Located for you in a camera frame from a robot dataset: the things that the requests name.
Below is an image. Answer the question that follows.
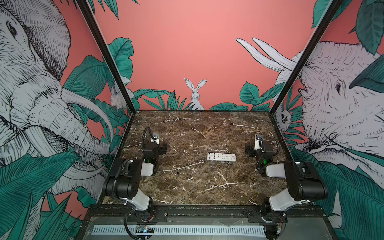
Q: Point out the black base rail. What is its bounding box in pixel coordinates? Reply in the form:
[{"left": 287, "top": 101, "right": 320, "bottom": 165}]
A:
[{"left": 84, "top": 205, "right": 326, "bottom": 225}]

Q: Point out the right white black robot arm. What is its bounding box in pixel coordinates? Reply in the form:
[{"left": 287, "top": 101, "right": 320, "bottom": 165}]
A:
[{"left": 245, "top": 139, "right": 328, "bottom": 223}]

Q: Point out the black frame post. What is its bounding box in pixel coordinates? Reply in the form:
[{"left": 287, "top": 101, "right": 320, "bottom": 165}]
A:
[
  {"left": 76, "top": 0, "right": 136, "bottom": 114},
  {"left": 269, "top": 0, "right": 343, "bottom": 115}
]

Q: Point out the black left camera cable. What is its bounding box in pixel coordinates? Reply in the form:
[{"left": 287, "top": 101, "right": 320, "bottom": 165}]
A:
[{"left": 140, "top": 125, "right": 157, "bottom": 151}]

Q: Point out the white vented cable duct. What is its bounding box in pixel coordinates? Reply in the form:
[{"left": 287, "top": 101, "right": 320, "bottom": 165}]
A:
[{"left": 89, "top": 224, "right": 266, "bottom": 237}]

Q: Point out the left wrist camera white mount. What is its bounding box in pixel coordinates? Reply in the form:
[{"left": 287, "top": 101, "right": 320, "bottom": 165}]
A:
[{"left": 151, "top": 133, "right": 160, "bottom": 145}]

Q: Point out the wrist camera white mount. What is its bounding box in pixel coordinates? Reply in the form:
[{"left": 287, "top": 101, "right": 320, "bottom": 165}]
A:
[
  {"left": 151, "top": 133, "right": 160, "bottom": 145},
  {"left": 254, "top": 135, "right": 263, "bottom": 150}
]

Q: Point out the white remote control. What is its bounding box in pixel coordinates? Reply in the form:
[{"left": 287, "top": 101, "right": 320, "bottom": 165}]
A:
[{"left": 207, "top": 153, "right": 237, "bottom": 162}]

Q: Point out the left black frame post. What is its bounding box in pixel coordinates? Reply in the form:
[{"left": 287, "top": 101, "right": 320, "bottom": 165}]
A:
[{"left": 76, "top": 0, "right": 136, "bottom": 114}]

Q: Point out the right black frame post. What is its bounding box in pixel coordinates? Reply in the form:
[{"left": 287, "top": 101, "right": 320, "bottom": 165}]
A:
[{"left": 269, "top": 0, "right": 343, "bottom": 115}]

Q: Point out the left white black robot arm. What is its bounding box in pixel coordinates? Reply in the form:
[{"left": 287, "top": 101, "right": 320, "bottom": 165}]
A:
[{"left": 103, "top": 142, "right": 168, "bottom": 222}]

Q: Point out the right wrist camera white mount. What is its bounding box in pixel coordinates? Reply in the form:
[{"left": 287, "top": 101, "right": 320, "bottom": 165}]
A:
[{"left": 254, "top": 135, "right": 263, "bottom": 150}]

